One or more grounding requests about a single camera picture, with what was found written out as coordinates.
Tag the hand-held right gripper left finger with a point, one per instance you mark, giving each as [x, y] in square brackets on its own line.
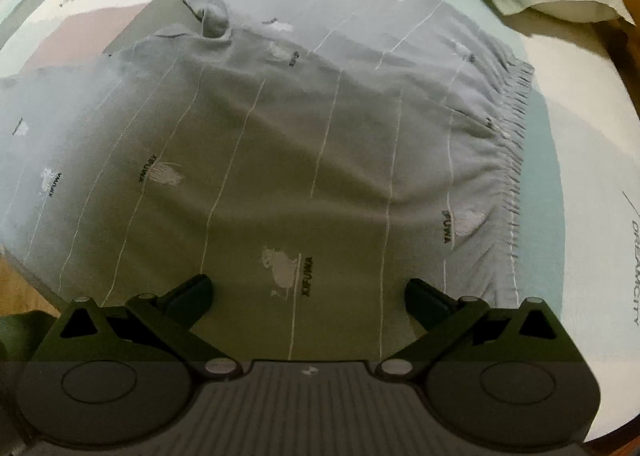
[192, 293]

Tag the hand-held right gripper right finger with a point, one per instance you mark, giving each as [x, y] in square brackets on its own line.
[425, 301]

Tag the grey printed pajama pants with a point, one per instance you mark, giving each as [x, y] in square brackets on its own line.
[300, 136]

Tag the patchwork flowered bed sheet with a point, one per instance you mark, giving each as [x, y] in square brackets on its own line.
[575, 161]

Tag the wooden headboard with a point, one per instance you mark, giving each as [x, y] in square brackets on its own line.
[627, 56]

